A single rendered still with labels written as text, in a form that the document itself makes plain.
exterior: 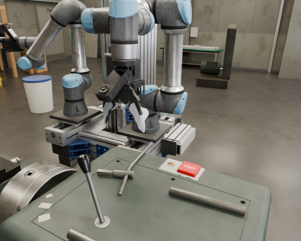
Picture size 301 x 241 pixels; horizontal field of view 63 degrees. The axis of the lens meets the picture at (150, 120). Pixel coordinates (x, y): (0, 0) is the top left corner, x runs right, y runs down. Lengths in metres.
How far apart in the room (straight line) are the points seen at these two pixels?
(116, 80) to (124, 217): 0.35
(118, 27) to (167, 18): 0.47
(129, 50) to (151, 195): 0.40
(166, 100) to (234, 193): 0.60
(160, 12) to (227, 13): 9.15
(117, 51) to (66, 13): 0.86
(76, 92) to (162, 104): 0.56
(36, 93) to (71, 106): 3.59
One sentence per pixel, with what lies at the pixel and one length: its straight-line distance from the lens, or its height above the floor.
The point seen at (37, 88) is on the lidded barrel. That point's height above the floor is 0.50.
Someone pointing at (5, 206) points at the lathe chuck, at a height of 1.17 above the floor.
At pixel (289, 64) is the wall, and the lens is 9.26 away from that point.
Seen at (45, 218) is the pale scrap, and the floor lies 1.26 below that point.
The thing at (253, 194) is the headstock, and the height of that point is 1.26.
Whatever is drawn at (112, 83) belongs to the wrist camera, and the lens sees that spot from 0.66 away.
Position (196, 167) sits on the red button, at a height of 1.27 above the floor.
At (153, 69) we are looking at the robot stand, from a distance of 1.63.
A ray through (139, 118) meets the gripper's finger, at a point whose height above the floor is 1.45.
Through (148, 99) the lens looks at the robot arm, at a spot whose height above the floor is 1.34.
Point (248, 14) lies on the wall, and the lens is 10.13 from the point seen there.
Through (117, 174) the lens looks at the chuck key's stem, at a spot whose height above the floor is 1.27.
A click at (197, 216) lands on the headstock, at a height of 1.25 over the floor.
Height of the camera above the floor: 1.71
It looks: 22 degrees down
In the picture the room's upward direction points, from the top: 1 degrees clockwise
